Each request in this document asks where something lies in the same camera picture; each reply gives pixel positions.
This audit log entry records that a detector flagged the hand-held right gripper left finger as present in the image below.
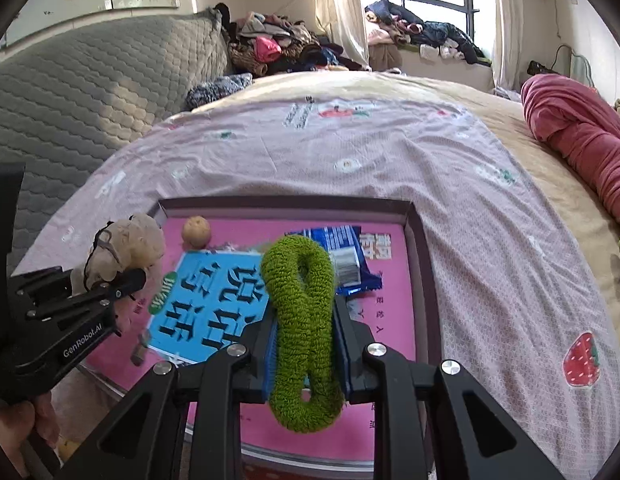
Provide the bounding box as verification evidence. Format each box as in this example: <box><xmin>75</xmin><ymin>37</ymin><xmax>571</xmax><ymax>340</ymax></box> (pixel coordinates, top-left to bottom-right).
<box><xmin>54</xmin><ymin>309</ymin><xmax>279</xmax><ymax>480</ymax></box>

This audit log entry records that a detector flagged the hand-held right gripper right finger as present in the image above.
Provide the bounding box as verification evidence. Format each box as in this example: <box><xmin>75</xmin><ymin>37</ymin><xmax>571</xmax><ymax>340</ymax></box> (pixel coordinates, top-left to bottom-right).
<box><xmin>332</xmin><ymin>304</ymin><xmax>566</xmax><ymax>480</ymax></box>

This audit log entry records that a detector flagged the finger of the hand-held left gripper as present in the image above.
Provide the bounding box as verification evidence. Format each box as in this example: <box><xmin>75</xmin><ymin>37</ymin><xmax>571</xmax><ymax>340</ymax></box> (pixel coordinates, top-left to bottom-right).
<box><xmin>71</xmin><ymin>267</ymin><xmax>148</xmax><ymax>312</ymax></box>

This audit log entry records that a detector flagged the green fuzzy scrunchie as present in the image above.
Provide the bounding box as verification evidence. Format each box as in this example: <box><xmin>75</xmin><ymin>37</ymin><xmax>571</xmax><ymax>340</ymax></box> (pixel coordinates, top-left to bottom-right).
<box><xmin>260</xmin><ymin>235</ymin><xmax>347</xmax><ymax>435</ymax></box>

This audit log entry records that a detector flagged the beige black-trimmed scrunchie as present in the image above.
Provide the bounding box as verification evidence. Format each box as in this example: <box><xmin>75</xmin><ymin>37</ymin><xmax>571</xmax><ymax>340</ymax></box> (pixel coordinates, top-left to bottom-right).
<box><xmin>70</xmin><ymin>213</ymin><xmax>166</xmax><ymax>297</ymax></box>

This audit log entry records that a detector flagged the tan walnut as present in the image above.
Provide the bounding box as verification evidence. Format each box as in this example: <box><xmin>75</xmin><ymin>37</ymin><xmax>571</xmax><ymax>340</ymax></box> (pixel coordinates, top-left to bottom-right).
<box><xmin>182</xmin><ymin>216</ymin><xmax>212</xmax><ymax>250</ymax></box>

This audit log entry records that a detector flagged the blue snack packet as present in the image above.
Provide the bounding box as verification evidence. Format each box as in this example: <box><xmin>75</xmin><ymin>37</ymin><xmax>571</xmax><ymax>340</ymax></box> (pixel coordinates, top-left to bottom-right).
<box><xmin>285</xmin><ymin>226</ymin><xmax>383</xmax><ymax>302</ymax></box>

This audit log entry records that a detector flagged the dark shallow tray box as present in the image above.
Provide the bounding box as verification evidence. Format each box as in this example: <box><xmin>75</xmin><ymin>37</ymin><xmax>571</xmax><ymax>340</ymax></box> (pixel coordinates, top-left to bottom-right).
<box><xmin>74</xmin><ymin>195</ymin><xmax>441</xmax><ymax>472</ymax></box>

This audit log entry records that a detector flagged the person's left hand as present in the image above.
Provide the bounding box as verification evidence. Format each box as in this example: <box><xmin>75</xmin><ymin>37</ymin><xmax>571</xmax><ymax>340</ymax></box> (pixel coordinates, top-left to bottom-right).
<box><xmin>0</xmin><ymin>391</ymin><xmax>60</xmax><ymax>463</ymax></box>

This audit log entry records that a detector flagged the grey quilted headboard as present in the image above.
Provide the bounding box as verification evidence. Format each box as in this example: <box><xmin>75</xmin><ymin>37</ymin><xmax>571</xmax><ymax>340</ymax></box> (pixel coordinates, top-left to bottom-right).
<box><xmin>0</xmin><ymin>12</ymin><xmax>231</xmax><ymax>281</ymax></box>

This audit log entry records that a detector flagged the dark blue fuzzy cloth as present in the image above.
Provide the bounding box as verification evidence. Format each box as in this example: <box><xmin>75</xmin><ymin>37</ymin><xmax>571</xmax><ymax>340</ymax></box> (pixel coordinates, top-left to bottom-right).
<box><xmin>186</xmin><ymin>72</ymin><xmax>253</xmax><ymax>111</ymax></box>

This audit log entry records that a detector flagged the pile of mixed clothes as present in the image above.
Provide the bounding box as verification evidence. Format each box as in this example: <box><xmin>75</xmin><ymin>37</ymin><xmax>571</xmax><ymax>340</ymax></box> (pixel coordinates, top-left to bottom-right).
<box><xmin>225</xmin><ymin>2</ymin><xmax>367</xmax><ymax>79</ymax></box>

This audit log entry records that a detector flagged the pink quilt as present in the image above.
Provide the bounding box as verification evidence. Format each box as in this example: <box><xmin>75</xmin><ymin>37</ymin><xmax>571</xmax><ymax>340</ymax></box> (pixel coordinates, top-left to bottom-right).
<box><xmin>520</xmin><ymin>74</ymin><xmax>620</xmax><ymax>232</ymax></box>

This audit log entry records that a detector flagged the clothes heap on windowsill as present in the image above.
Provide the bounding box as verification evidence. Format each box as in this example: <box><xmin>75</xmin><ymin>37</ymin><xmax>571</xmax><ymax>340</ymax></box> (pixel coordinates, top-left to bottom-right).
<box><xmin>365</xmin><ymin>0</ymin><xmax>492</xmax><ymax>69</ymax></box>

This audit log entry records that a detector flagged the cream curtain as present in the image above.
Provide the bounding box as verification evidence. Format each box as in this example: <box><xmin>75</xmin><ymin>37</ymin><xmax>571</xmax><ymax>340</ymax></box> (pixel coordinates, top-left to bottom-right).
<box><xmin>315</xmin><ymin>0</ymin><xmax>371</xmax><ymax>69</ymax></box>
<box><xmin>490</xmin><ymin>0</ymin><xmax>524</xmax><ymax>94</ymax></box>

